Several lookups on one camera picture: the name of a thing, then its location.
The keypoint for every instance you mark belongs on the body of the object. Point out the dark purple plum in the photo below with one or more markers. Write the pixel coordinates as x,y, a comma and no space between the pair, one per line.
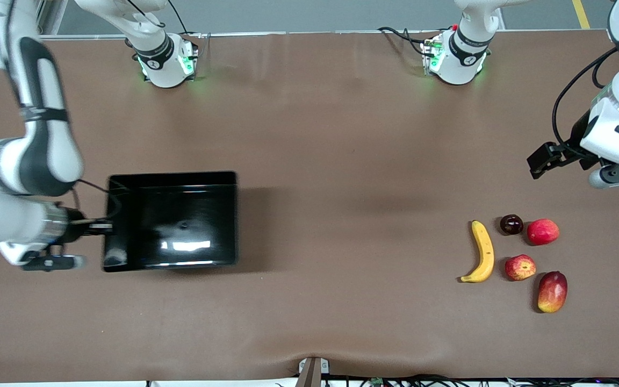
511,224

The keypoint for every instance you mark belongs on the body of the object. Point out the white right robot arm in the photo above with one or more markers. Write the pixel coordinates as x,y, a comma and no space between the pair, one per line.
46,161

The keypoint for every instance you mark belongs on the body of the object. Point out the aluminium frame post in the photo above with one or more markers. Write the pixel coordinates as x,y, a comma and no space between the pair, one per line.
45,16

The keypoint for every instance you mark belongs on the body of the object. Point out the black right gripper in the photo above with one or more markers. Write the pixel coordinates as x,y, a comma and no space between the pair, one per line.
79,224

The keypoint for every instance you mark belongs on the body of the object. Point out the brown table mat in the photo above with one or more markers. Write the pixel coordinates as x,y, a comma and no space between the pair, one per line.
342,269

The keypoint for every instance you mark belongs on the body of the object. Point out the red yellow apple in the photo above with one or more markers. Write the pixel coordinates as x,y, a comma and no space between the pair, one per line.
520,267

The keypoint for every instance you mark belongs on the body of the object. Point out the grey metal table clamp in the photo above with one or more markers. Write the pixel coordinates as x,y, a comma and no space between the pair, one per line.
323,366

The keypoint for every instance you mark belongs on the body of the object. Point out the red peach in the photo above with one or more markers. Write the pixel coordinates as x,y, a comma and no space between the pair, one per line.
543,232

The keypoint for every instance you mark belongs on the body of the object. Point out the black plastic tray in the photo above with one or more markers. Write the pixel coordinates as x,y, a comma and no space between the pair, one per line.
180,215

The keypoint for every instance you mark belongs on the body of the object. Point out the red yellow mango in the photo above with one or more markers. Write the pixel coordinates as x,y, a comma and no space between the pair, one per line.
552,293

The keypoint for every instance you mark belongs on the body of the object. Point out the yellow banana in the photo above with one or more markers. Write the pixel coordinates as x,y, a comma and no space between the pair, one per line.
486,252

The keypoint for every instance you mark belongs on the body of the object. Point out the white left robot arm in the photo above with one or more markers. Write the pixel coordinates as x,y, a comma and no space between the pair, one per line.
462,59

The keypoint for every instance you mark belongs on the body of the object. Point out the grey metal pole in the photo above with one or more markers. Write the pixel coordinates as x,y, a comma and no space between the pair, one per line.
309,376

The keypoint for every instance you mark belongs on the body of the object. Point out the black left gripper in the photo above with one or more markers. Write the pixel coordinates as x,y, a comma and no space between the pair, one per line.
580,132

